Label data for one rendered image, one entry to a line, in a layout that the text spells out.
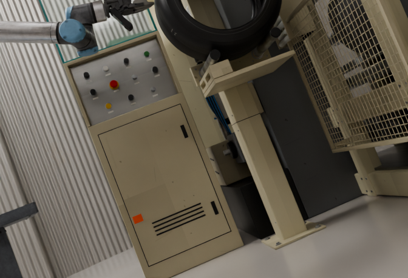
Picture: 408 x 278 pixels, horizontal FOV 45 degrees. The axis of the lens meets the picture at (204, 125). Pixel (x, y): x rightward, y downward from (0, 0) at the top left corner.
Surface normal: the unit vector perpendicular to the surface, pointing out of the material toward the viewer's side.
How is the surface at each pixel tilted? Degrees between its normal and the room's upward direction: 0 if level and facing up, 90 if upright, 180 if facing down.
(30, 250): 90
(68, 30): 89
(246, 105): 90
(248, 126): 90
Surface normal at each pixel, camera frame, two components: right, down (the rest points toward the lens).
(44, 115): 0.36, -0.20
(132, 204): 0.12, -0.11
